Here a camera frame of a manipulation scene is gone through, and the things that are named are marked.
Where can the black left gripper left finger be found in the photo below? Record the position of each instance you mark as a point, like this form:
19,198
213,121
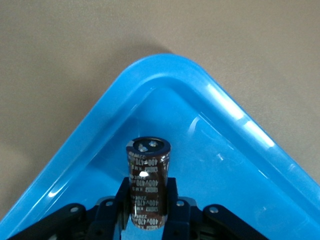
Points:
105,217

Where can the brown table cover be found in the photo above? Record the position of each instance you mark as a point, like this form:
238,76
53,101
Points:
50,37

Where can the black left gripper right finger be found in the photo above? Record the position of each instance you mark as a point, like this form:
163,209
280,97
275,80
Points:
185,220

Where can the dark brown electrolytic capacitor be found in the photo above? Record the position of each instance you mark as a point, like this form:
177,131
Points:
147,180

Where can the blue plastic tray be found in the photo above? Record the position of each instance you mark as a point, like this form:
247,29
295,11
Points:
225,162

